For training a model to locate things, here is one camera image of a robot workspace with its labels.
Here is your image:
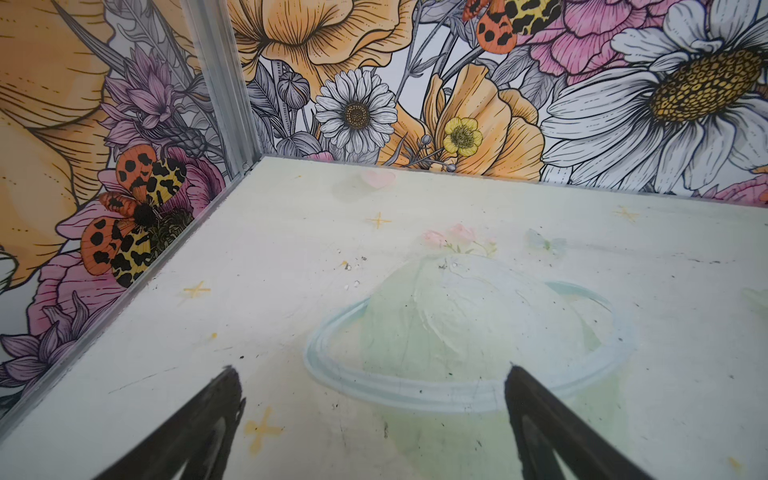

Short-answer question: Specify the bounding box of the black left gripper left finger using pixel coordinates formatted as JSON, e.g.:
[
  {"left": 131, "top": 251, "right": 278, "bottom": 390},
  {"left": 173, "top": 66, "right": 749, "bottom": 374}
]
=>
[{"left": 97, "top": 366, "right": 246, "bottom": 479}]

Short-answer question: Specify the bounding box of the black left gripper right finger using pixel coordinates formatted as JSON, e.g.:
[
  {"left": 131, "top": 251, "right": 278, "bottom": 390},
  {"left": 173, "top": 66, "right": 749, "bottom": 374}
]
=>
[{"left": 504, "top": 366, "right": 650, "bottom": 479}]

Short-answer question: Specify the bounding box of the left aluminium corner post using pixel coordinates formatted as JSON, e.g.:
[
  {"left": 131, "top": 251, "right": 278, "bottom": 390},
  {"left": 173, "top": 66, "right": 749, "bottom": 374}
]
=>
[{"left": 182, "top": 0, "right": 261, "bottom": 178}]

